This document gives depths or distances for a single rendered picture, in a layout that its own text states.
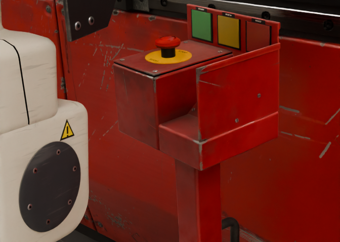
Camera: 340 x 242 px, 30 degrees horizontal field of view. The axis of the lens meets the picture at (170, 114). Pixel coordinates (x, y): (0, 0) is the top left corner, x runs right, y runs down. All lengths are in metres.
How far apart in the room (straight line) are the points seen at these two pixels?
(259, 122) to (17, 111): 0.40
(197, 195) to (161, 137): 0.13
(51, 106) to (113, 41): 0.72
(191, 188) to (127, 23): 0.49
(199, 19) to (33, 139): 0.43
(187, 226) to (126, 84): 0.26
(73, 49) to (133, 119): 0.58
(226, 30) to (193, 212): 0.29
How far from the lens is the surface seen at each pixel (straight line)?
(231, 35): 0.98
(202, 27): 1.03
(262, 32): 0.94
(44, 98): 0.70
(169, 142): 0.91
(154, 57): 0.98
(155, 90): 0.91
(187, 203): 1.02
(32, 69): 0.68
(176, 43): 0.96
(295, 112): 1.15
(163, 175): 1.43
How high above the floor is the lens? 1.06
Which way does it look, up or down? 22 degrees down
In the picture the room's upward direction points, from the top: 3 degrees counter-clockwise
